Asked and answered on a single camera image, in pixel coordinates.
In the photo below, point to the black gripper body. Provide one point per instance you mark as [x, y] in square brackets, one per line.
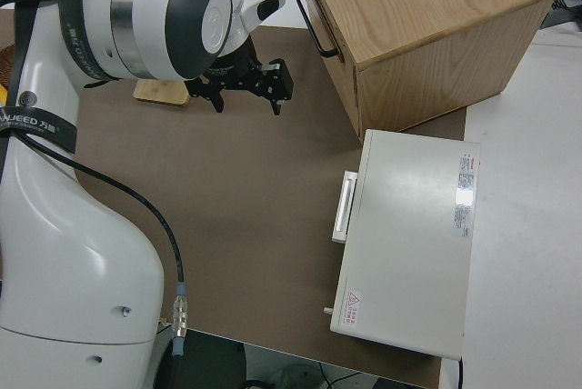
[254, 77]

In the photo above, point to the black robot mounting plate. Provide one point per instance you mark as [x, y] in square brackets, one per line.
[213, 362]

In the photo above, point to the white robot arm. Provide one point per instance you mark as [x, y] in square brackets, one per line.
[68, 248]

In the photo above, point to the bamboo mug tree stand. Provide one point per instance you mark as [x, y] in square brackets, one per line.
[159, 91]

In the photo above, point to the brown table mat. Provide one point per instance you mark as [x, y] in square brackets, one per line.
[250, 180]

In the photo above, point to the light wooden cabinet box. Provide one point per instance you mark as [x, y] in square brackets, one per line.
[432, 21]

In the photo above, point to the white toaster oven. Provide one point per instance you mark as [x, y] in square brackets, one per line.
[409, 234]

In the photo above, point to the brown wicker basket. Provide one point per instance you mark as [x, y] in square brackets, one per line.
[7, 64]

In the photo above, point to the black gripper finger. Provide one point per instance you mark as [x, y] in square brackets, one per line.
[277, 105]
[218, 100]

